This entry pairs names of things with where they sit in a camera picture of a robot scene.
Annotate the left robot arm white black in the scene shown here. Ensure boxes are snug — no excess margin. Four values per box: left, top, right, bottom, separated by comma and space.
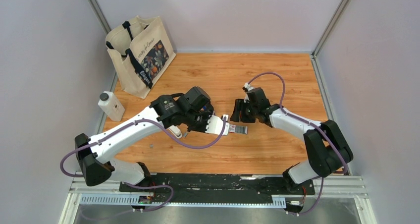
74, 86, 214, 192

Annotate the beige canvas tote bag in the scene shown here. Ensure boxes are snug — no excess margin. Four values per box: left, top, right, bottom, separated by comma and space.
105, 16, 176, 99

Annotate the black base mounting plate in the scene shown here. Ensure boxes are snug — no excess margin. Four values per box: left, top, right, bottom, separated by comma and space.
138, 173, 315, 205

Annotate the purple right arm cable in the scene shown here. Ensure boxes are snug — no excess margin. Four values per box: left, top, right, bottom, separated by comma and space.
244, 72, 350, 216

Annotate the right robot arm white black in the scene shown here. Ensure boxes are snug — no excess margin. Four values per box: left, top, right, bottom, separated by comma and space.
230, 87, 354, 194

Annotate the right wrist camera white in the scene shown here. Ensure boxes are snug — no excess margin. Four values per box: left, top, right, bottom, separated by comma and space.
242, 83, 254, 103

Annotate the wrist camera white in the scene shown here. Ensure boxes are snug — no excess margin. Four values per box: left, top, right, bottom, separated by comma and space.
205, 114, 230, 136
242, 83, 254, 103

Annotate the white bottle black cap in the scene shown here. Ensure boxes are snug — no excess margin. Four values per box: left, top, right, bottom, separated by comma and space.
98, 91, 125, 121

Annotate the red white staple box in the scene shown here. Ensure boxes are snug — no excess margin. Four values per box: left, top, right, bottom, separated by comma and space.
228, 124, 248, 134

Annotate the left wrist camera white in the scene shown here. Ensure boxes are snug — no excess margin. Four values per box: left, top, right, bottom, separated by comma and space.
205, 114, 230, 136

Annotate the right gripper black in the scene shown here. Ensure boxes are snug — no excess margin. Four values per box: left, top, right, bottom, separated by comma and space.
230, 99, 258, 123

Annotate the white stapler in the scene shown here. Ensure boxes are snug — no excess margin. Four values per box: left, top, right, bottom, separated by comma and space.
168, 126, 183, 139

